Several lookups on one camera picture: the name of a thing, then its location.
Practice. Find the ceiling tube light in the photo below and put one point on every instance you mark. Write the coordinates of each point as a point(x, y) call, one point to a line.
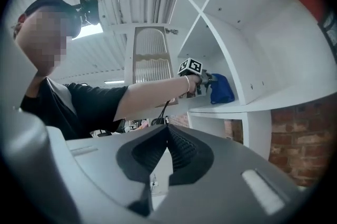
point(114, 82)

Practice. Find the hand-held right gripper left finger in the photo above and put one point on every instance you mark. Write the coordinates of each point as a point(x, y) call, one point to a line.
point(126, 162)

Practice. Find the person's head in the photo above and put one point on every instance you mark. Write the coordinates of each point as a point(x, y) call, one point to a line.
point(39, 41)

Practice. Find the black head mount band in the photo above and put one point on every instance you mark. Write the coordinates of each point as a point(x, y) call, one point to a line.
point(52, 3)

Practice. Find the silver bangle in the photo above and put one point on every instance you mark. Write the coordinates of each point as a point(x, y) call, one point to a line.
point(187, 83)

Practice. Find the person's left forearm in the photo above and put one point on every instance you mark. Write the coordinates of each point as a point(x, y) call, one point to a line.
point(150, 96)

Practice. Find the white cubby shelf unit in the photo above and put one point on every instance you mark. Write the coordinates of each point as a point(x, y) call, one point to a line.
point(237, 41)

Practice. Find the black head camera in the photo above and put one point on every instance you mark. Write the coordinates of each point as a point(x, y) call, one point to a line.
point(89, 8)

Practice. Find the blue cloth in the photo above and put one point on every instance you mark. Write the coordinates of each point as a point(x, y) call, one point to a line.
point(221, 88)

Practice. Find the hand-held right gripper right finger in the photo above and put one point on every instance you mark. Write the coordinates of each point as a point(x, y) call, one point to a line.
point(202, 162)

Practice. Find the person's left hand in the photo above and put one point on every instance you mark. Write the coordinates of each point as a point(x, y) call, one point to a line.
point(193, 83)

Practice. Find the black picture frame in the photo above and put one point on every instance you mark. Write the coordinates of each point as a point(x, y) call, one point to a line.
point(329, 30)

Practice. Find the person's black shirt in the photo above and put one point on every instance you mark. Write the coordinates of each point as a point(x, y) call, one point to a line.
point(87, 107)

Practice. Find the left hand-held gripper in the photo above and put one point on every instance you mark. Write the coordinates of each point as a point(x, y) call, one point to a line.
point(189, 66)

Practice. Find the ribbed glass cabinet door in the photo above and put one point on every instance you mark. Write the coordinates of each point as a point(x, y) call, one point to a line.
point(152, 59)

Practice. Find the metal door hinge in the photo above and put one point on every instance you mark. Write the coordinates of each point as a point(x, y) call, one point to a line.
point(171, 31)

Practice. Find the ceiling light panel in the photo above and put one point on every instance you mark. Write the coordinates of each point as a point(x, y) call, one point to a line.
point(89, 30)

